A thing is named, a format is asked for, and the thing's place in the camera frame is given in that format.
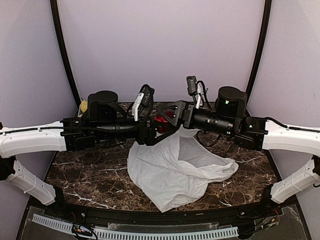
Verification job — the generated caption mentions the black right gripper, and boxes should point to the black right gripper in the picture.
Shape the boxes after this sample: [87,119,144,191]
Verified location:
[156,99,235,137]

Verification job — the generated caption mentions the dark red fruit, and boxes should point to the dark red fruit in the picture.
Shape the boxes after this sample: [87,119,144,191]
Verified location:
[154,110,174,134]

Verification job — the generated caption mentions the white plastic bag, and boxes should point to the white plastic bag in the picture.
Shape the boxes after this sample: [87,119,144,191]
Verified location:
[127,127,239,213]

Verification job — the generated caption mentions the yellow fruit slice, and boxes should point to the yellow fruit slice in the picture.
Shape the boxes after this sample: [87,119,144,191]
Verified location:
[79,100,88,114]

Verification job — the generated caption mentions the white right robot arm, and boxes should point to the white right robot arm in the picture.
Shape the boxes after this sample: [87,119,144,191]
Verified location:
[156,86,320,217]

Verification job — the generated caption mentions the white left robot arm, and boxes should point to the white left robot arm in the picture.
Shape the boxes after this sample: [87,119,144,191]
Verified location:
[0,85,178,218]

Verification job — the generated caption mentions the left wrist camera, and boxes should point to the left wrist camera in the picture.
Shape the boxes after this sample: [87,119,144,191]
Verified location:
[127,84,155,122]

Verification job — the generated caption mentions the grey slotted cable duct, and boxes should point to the grey slotted cable duct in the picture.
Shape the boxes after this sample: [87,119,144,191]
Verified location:
[31,214,239,240]

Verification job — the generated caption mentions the black front rail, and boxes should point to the black front rail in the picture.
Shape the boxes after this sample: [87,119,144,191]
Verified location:
[45,202,276,226]

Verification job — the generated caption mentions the black left corner post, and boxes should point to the black left corner post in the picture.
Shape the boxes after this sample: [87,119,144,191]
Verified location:
[50,0,81,106]

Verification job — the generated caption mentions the black corner post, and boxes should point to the black corner post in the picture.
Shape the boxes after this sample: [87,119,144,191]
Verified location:
[245,0,281,180]
[50,0,81,106]

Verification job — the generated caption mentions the black right corner post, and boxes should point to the black right corner post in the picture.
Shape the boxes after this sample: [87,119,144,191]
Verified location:
[245,0,281,180]

